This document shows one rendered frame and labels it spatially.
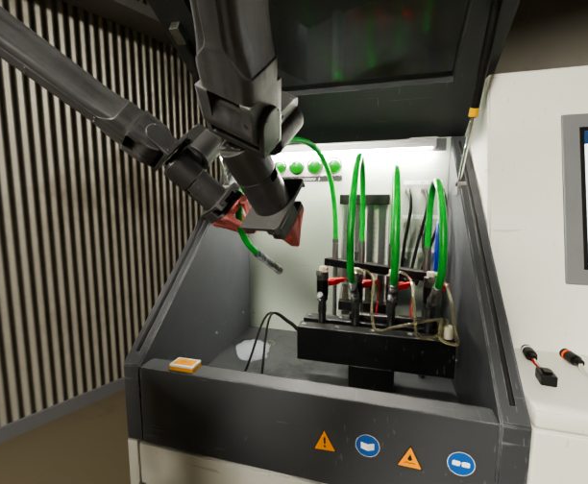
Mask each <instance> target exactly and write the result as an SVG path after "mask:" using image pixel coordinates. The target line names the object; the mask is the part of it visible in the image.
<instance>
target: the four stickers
mask: <svg viewBox="0 0 588 484"><path fill-rule="evenodd" d="M312 438H313V449H316V450H322V451H327V452H334V453H337V452H336V431H335V430H328V429H322V428H315V427H313V428H312ZM424 453H425V449H424V448H420V447H415V446H411V445H406V444H401V443H397V459H396V466H398V467H403V468H408V469H412V470H416V471H420V472H422V471H423V467H424ZM355 455H359V456H364V457H369V458H375V459H379V460H380V436H375V435H369V434H363V433H357V432H355ZM477 458H478V456H477V455H475V454H471V453H467V452H462V451H458V450H453V449H449V448H448V454H447V463H446V471H445V472H446V473H451V474H455V475H459V476H463V477H467V478H471V479H475V472H476V464H477Z"/></svg>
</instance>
